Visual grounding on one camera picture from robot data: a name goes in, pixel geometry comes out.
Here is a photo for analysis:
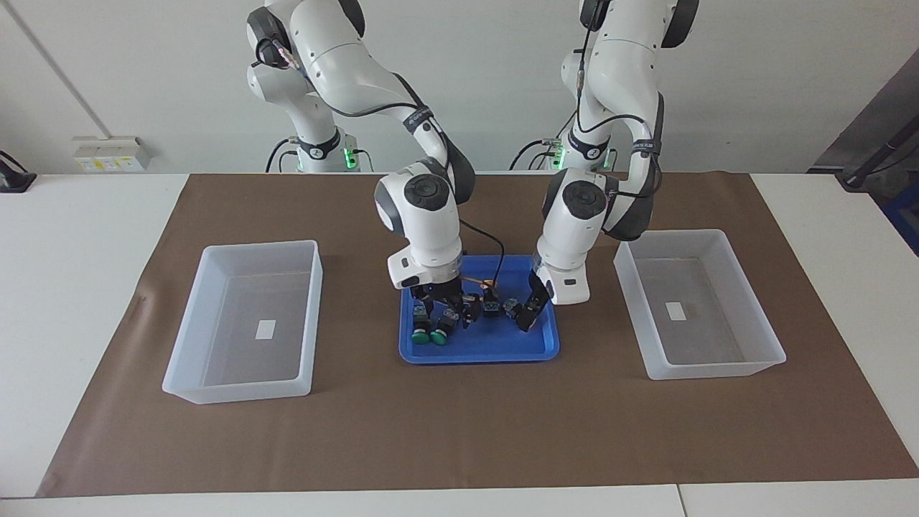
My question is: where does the blue plastic tray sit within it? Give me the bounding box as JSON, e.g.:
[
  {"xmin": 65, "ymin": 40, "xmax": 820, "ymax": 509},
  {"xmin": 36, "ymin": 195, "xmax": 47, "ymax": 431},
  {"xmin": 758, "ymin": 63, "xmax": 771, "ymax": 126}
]
[{"xmin": 398, "ymin": 254, "xmax": 561, "ymax": 365}]

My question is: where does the brown paper table mat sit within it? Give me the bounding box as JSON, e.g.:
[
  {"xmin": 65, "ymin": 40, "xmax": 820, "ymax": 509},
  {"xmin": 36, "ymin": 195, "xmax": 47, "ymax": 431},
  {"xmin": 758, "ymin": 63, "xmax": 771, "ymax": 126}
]
[{"xmin": 36, "ymin": 171, "xmax": 919, "ymax": 498}]

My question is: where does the translucent white plastic box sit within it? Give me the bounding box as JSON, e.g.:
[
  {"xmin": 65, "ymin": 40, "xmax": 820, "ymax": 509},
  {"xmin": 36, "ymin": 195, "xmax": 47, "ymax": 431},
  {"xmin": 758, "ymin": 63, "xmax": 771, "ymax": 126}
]
[
  {"xmin": 162, "ymin": 240, "xmax": 324, "ymax": 405},
  {"xmin": 613, "ymin": 229, "xmax": 787, "ymax": 381}
]

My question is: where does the black tripod stand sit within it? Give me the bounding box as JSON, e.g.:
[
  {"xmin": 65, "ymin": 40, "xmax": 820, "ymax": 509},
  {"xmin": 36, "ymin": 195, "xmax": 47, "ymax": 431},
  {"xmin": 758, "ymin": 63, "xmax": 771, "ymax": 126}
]
[{"xmin": 836, "ymin": 115, "xmax": 919, "ymax": 191}]

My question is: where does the blue crate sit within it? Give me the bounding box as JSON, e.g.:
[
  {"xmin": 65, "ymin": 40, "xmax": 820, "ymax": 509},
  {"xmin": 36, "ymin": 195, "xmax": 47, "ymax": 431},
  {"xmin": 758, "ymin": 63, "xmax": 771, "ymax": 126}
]
[{"xmin": 882, "ymin": 183, "xmax": 919, "ymax": 256}]

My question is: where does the black desk object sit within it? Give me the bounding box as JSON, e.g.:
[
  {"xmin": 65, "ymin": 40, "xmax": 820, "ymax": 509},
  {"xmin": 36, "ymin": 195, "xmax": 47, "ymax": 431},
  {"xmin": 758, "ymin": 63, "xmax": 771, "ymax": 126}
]
[{"xmin": 0, "ymin": 151, "xmax": 37, "ymax": 193}]

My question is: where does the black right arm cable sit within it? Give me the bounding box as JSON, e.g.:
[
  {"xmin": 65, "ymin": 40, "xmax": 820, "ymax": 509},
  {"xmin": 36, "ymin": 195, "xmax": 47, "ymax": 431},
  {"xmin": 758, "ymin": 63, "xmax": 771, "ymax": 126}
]
[{"xmin": 258, "ymin": 39, "xmax": 507, "ymax": 288}]

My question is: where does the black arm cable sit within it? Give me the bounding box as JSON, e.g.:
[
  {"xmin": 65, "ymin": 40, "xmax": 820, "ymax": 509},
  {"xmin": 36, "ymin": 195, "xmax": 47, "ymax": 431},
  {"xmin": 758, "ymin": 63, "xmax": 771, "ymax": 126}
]
[
  {"xmin": 258, "ymin": 39, "xmax": 507, "ymax": 288},
  {"xmin": 574, "ymin": 43, "xmax": 665, "ymax": 202}
]

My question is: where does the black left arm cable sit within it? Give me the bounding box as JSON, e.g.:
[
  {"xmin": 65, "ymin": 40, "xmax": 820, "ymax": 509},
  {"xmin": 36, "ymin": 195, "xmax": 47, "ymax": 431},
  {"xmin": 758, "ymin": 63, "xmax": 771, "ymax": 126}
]
[{"xmin": 574, "ymin": 43, "xmax": 665, "ymax": 202}]

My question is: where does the white wall outlet box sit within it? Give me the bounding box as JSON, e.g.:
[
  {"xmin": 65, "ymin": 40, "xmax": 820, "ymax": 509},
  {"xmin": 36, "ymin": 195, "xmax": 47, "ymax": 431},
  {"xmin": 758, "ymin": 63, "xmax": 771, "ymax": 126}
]
[{"xmin": 72, "ymin": 136, "xmax": 151, "ymax": 173}]

